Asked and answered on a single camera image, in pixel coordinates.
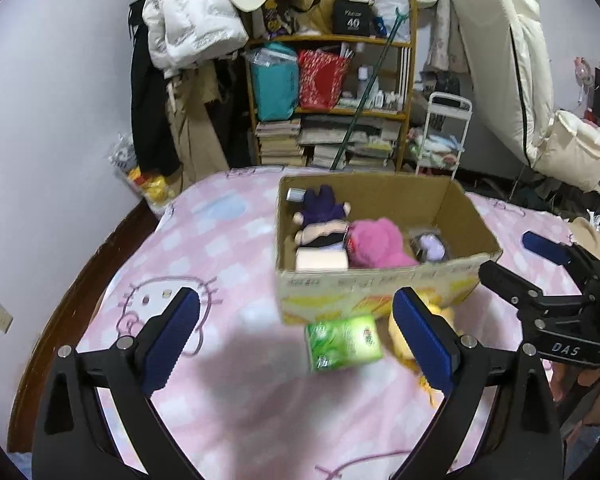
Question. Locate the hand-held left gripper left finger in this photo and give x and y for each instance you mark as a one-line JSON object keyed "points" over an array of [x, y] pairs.
{"points": [[172, 340]]}

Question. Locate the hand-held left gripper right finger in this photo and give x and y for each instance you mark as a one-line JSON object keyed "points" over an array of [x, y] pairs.
{"points": [[422, 345]]}

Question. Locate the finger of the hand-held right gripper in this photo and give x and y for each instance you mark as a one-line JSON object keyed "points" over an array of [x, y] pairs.
{"points": [[505, 282], [545, 247]]}

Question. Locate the yellow dog plush toy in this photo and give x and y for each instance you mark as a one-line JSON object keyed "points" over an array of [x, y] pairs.
{"points": [[400, 345]]}

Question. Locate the cardboard box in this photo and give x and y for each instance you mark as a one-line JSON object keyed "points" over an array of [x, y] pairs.
{"points": [[380, 282]]}

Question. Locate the purple toy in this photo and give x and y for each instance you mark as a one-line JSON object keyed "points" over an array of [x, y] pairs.
{"points": [[432, 249]]}

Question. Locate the green tissue pack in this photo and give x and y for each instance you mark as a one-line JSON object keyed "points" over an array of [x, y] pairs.
{"points": [[342, 342]]}

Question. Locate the pink plush toy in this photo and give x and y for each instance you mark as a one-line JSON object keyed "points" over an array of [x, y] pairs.
{"points": [[375, 242]]}

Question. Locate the cream tissue pack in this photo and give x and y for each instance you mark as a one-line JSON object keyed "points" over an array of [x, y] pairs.
{"points": [[320, 260]]}

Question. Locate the purple haired doll plush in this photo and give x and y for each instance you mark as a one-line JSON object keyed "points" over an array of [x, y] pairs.
{"points": [[320, 207]]}

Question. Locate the pink cat print bedsheet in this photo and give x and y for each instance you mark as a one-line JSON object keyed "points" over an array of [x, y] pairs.
{"points": [[260, 400]]}

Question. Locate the plastic bag of toys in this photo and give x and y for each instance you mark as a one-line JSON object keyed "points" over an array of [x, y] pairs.
{"points": [[150, 182]]}

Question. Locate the white rolling cart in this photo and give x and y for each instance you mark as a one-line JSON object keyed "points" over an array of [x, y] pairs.
{"points": [[447, 102]]}

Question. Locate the pink desk fan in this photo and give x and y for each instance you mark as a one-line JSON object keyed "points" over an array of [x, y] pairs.
{"points": [[582, 72]]}

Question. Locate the pile of magazines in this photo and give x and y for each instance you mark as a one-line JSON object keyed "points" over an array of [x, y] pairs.
{"points": [[360, 147]]}

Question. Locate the beige trench coat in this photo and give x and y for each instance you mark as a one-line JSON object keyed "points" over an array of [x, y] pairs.
{"points": [[200, 130]]}

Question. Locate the white folded mattress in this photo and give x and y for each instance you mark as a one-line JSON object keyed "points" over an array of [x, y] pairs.
{"points": [[485, 35]]}

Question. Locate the group of small bottles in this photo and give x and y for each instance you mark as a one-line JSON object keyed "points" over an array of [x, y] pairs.
{"points": [[380, 97]]}

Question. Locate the stack of old books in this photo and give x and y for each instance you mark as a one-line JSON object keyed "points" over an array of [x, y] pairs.
{"points": [[277, 142]]}

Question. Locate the black coat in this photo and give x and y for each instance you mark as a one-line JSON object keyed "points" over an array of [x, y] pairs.
{"points": [[150, 110]]}

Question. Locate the green pole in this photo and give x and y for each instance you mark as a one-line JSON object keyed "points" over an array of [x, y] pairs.
{"points": [[365, 95]]}

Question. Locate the red patterned bag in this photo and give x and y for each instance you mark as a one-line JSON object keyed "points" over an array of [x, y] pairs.
{"points": [[320, 80]]}

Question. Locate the teal bag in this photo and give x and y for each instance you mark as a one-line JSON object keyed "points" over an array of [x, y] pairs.
{"points": [[275, 85]]}

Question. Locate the black box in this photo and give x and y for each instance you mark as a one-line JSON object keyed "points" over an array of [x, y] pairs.
{"points": [[352, 17]]}

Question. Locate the wooden bookshelf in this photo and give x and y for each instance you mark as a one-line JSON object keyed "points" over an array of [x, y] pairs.
{"points": [[330, 37]]}

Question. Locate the white puffer jacket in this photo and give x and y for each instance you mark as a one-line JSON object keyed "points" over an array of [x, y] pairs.
{"points": [[190, 20]]}

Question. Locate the tan cloth bag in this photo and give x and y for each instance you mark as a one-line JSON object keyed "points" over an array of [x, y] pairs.
{"points": [[320, 7]]}

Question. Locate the dark printed bag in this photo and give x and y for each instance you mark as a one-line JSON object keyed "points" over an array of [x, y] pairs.
{"points": [[277, 10]]}

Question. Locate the brown wooden bed frame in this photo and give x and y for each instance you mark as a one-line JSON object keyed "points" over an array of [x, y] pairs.
{"points": [[45, 360]]}

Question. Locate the white wall socket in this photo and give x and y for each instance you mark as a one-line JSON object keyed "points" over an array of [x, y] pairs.
{"points": [[1, 317]]}

